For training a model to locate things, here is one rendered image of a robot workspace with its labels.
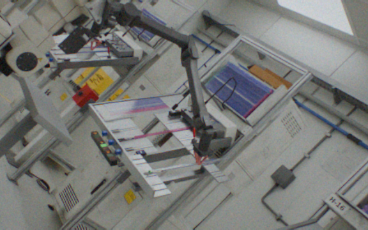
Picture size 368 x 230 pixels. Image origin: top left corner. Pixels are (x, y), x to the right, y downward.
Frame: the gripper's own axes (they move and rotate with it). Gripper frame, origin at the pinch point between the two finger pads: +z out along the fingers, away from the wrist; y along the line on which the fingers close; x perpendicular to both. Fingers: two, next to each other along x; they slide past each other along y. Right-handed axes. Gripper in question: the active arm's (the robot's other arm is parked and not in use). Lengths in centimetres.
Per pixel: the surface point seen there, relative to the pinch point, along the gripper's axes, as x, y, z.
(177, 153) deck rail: -10.5, 31.7, 17.6
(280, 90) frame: -77, 29, -22
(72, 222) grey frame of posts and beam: 51, 29, 52
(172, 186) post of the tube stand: 6.6, 7.2, 20.1
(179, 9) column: -202, 338, 31
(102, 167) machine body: 11, 80, 59
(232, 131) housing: -51, 32, 8
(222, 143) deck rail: -42, 30, 14
